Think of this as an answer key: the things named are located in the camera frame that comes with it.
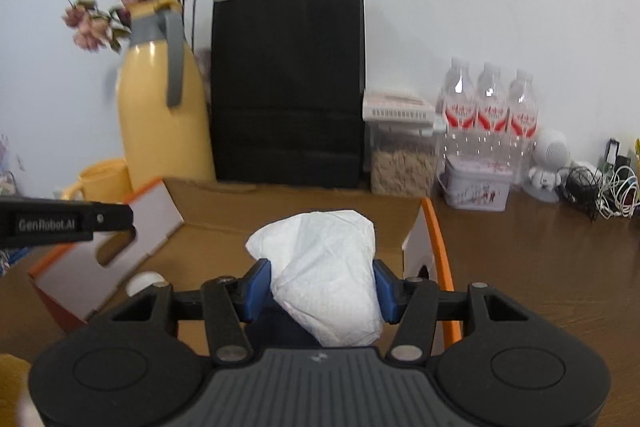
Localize white robot figurine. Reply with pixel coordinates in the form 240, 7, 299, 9
522, 127, 571, 204

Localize white tangled cable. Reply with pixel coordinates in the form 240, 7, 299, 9
597, 164, 640, 219

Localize white printed tin box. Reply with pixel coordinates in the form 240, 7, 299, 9
437, 153, 515, 210

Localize yellow ceramic mug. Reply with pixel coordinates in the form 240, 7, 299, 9
60, 158, 132, 200

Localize white tissue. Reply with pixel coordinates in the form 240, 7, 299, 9
245, 208, 383, 348

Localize black paper bag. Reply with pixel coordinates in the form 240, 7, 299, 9
210, 0, 366, 188

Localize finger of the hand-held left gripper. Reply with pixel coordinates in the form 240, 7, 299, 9
93, 202, 136, 234

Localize black charger plug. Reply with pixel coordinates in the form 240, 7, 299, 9
605, 138, 633, 168

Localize yellow thermos jug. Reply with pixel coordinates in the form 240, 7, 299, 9
116, 0, 217, 192

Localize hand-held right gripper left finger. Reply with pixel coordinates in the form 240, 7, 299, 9
107, 258, 273, 365

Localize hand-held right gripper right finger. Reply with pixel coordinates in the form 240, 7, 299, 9
372, 258, 532, 362

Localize red cardboard box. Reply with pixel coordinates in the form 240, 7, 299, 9
27, 177, 461, 355

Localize clear food container white lid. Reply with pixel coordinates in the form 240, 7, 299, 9
362, 89, 438, 198

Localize white round plastic cap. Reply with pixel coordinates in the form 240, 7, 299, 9
126, 272, 168, 297

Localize yellow plush toy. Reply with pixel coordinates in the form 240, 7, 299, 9
0, 354, 31, 427

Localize clear water bottle red label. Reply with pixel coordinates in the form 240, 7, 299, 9
475, 62, 511, 158
507, 69, 540, 185
436, 58, 478, 178

